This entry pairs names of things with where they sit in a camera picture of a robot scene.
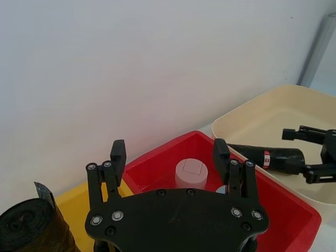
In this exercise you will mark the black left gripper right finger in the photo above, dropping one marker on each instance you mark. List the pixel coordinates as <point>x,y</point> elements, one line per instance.
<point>220,157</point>

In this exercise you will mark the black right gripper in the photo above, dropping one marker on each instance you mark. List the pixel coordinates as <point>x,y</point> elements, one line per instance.
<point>329,149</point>

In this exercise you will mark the black bag roll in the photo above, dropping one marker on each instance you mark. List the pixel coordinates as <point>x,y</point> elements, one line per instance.
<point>26,225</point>

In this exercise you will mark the small pale blue disc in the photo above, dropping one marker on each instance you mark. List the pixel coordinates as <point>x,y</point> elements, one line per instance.
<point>222,190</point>

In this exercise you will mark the yellow plastic bin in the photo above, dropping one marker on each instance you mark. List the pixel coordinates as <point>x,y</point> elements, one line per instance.
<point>76,210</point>

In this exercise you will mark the red plastic bin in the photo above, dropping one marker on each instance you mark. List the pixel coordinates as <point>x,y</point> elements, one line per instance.
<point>275,210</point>

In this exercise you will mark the cream plastic bin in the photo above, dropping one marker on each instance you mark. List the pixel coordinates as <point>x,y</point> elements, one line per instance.
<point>262,118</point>

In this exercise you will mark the white plastic cylinder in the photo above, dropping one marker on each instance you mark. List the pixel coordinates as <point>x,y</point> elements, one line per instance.
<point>191,173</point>

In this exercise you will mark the black roll with red-white label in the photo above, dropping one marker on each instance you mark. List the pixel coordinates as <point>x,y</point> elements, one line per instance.
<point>283,157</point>

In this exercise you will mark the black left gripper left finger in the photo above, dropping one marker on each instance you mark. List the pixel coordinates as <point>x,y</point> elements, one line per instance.
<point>118,157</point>

